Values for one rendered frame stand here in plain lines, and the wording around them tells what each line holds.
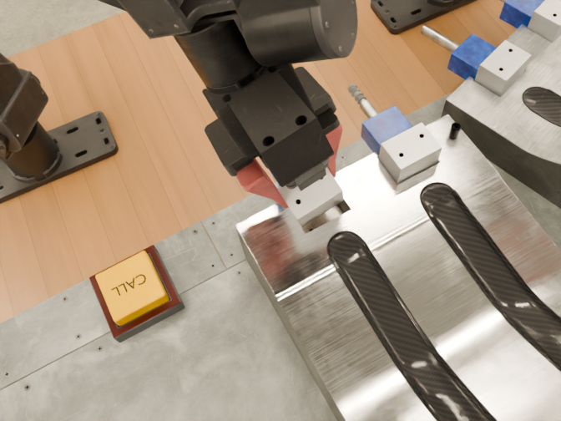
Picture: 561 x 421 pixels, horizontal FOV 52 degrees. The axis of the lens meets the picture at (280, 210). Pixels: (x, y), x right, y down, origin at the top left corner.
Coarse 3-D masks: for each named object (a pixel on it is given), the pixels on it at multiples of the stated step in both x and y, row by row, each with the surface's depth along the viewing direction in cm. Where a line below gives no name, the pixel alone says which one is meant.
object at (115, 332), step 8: (152, 248) 65; (152, 256) 65; (160, 264) 64; (160, 272) 64; (96, 280) 64; (168, 280) 64; (96, 288) 64; (168, 288) 63; (176, 296) 63; (104, 304) 63; (168, 304) 62; (176, 304) 62; (104, 312) 62; (152, 312) 62; (160, 312) 62; (112, 320) 62; (136, 320) 62; (144, 320) 62; (112, 328) 62; (120, 328) 61; (128, 328) 61
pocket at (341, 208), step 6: (342, 204) 60; (330, 210) 61; (336, 210) 61; (342, 210) 61; (348, 210) 59; (324, 216) 61; (330, 216) 61; (336, 216) 61; (312, 222) 61; (318, 222) 61; (324, 222) 61; (306, 228) 60; (312, 228) 60
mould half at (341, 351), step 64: (448, 128) 62; (384, 192) 59; (512, 192) 58; (256, 256) 57; (320, 256) 56; (384, 256) 56; (448, 256) 56; (512, 256) 55; (320, 320) 54; (448, 320) 53; (320, 384) 56; (384, 384) 51; (512, 384) 48
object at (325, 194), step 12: (276, 180) 55; (324, 180) 53; (288, 192) 54; (300, 192) 53; (312, 192) 53; (324, 192) 53; (336, 192) 53; (288, 204) 53; (300, 204) 53; (312, 204) 53; (324, 204) 54; (336, 204) 58; (300, 216) 53; (312, 216) 56
